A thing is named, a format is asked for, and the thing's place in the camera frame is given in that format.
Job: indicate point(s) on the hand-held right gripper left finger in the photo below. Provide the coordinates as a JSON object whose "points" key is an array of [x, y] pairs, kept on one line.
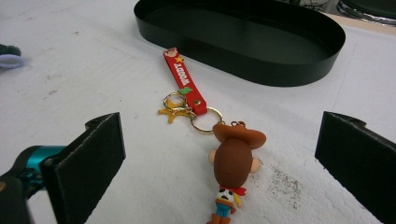
{"points": [[84, 168]]}

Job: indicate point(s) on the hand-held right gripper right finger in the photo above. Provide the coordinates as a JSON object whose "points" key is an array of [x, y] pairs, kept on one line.
{"points": [[361, 161]]}

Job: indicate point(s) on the dark green oval tray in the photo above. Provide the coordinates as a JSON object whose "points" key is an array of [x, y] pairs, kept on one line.
{"points": [[249, 40]]}

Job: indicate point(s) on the dark green and lilac plush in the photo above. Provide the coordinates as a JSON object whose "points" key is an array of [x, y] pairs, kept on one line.
{"points": [[10, 57]]}

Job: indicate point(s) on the dark round container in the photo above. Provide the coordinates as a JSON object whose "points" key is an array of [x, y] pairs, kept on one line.
{"points": [[369, 9]]}

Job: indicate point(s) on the patterned grey container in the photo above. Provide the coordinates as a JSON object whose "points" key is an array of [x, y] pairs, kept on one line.
{"points": [[313, 3]]}

